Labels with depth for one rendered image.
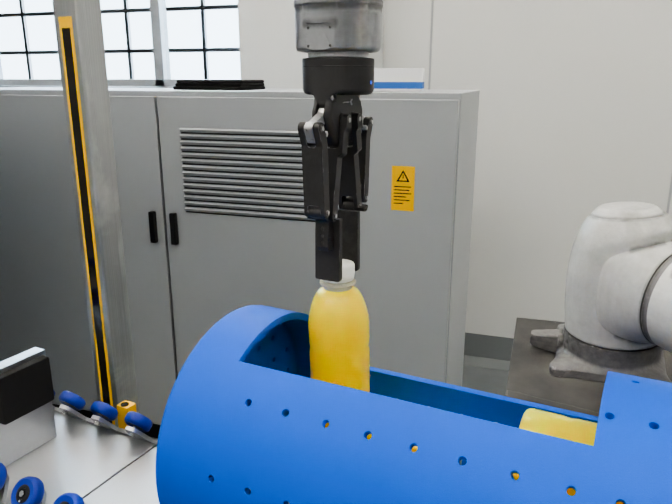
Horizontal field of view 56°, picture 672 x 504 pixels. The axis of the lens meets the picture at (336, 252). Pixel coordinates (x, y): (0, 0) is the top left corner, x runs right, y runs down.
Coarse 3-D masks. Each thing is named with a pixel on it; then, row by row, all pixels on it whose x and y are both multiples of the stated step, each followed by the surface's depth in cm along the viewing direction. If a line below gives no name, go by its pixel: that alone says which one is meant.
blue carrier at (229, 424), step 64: (256, 320) 70; (192, 384) 64; (256, 384) 62; (320, 384) 60; (384, 384) 81; (448, 384) 77; (640, 384) 55; (192, 448) 62; (256, 448) 59; (320, 448) 56; (384, 448) 54; (448, 448) 53; (512, 448) 51; (576, 448) 50; (640, 448) 49
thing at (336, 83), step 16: (304, 64) 64; (320, 64) 62; (336, 64) 62; (352, 64) 62; (368, 64) 63; (304, 80) 64; (320, 80) 63; (336, 80) 62; (352, 80) 62; (368, 80) 64; (320, 96) 63; (336, 96) 63; (352, 96) 67; (336, 112) 64; (352, 112) 67; (336, 128) 64; (336, 144) 65; (352, 144) 68
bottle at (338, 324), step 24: (336, 288) 70; (312, 312) 71; (336, 312) 69; (360, 312) 70; (312, 336) 71; (336, 336) 70; (360, 336) 71; (312, 360) 72; (336, 360) 70; (360, 360) 71; (360, 384) 72
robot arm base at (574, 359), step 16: (544, 336) 110; (560, 336) 108; (560, 352) 107; (576, 352) 104; (592, 352) 101; (608, 352) 100; (624, 352) 99; (640, 352) 99; (656, 352) 101; (560, 368) 103; (576, 368) 102; (592, 368) 102; (608, 368) 101; (624, 368) 100; (640, 368) 100; (656, 368) 100
